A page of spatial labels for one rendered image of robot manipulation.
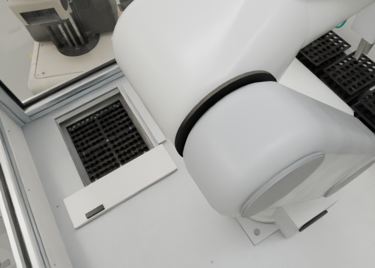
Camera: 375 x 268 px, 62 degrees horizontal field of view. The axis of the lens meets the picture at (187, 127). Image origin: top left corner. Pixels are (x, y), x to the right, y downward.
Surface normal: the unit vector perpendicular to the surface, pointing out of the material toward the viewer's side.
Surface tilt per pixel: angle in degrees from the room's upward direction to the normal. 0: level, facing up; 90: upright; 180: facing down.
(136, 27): 32
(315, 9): 60
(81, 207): 0
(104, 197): 0
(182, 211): 0
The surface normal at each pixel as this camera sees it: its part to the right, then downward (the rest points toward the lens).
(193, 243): -0.08, -0.50
